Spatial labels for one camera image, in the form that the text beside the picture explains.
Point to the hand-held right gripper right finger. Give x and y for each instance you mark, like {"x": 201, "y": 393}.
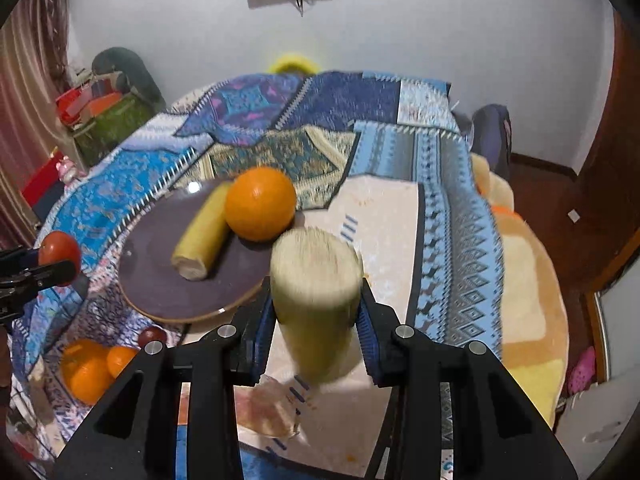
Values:
{"x": 368, "y": 347}

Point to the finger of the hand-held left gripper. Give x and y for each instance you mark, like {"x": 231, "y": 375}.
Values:
{"x": 45, "y": 274}
{"x": 20, "y": 256}

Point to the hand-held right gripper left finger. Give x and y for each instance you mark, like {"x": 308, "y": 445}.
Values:
{"x": 263, "y": 347}

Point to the red tomato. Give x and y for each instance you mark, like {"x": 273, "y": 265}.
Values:
{"x": 59, "y": 255}

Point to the yellow banana piece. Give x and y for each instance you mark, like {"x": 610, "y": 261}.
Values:
{"x": 202, "y": 240}
{"x": 315, "y": 305}

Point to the round purple plate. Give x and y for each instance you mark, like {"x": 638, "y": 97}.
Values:
{"x": 155, "y": 280}

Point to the large orange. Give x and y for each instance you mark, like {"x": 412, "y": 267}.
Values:
{"x": 260, "y": 203}

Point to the clear plastic bag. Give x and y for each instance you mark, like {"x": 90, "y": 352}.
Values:
{"x": 267, "y": 407}

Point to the red box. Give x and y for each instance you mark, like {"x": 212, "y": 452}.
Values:
{"x": 42, "y": 180}

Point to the small orange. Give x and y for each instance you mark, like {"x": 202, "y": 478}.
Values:
{"x": 87, "y": 372}
{"x": 120, "y": 360}

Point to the dark red plum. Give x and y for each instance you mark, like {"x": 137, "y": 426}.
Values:
{"x": 151, "y": 336}

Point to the striped pink curtain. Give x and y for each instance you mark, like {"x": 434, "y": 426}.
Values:
{"x": 25, "y": 110}

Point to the green patterned bag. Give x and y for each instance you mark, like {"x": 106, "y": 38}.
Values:
{"x": 112, "y": 127}

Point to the yellow orange fleece blanket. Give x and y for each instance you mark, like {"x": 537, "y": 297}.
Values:
{"x": 530, "y": 300}

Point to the blue patchwork blanket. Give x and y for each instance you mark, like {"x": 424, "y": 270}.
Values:
{"x": 400, "y": 160}

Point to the grey cushion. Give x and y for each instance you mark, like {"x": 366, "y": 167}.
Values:
{"x": 131, "y": 75}

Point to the pink clog shoes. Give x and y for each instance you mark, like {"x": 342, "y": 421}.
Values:
{"x": 582, "y": 371}

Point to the white board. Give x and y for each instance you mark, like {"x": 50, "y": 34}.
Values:
{"x": 600, "y": 410}

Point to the dark purple chair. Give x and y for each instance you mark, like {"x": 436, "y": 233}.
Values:
{"x": 492, "y": 132}

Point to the yellow round object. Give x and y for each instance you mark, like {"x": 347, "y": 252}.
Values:
{"x": 292, "y": 62}

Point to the wooden door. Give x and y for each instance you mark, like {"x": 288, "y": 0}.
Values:
{"x": 617, "y": 135}

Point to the white wall socket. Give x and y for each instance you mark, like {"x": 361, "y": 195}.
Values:
{"x": 574, "y": 216}

